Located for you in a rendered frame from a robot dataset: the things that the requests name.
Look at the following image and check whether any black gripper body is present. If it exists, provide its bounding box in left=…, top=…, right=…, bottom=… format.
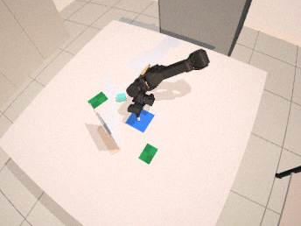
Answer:
left=127, top=91, right=146, bottom=114

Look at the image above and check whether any small teal block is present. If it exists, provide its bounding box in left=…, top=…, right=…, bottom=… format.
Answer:
left=116, top=93, right=127, bottom=102

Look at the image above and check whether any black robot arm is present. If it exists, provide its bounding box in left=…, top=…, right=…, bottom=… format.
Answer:
left=126, top=48, right=210, bottom=106

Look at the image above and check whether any green flat rectangular block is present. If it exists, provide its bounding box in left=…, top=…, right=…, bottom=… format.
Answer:
left=87, top=91, right=108, bottom=109

